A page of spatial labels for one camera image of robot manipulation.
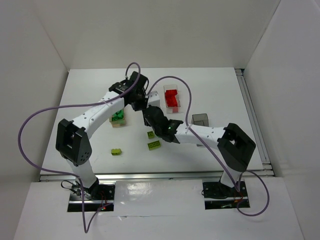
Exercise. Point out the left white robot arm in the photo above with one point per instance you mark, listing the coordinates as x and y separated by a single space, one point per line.
73 136

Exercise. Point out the tan translucent container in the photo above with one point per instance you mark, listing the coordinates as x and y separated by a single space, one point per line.
118 123

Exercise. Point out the lime 2x4 brick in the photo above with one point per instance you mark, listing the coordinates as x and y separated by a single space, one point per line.
154 145

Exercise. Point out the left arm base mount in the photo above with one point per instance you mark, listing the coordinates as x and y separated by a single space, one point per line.
103 198

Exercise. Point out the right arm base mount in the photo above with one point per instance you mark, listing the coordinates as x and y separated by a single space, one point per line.
218 196

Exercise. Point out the dark green 2x4 brick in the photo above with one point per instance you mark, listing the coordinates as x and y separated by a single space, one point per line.
118 116

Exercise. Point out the aluminium rail right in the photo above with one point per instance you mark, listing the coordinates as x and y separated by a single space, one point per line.
260 143

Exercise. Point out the grey translucent container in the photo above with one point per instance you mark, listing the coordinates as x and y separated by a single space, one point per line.
200 119

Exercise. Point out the lime small square brick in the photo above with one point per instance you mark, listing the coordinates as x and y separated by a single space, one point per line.
150 134

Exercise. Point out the clear plastic container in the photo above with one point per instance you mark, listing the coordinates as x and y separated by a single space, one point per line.
173 110

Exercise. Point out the lime rounded brick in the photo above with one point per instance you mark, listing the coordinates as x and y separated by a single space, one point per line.
116 151

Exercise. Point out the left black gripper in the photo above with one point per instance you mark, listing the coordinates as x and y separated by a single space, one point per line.
137 104

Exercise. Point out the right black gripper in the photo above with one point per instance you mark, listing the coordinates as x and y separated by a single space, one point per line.
149 115

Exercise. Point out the aluminium rail front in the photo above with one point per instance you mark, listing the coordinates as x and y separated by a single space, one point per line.
161 175

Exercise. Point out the aluminium rail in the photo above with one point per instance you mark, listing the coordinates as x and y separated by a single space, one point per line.
260 143
161 175

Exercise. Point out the red arched brick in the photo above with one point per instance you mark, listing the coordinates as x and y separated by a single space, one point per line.
170 98

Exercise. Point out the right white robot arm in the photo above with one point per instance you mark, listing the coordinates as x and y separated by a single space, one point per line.
230 145

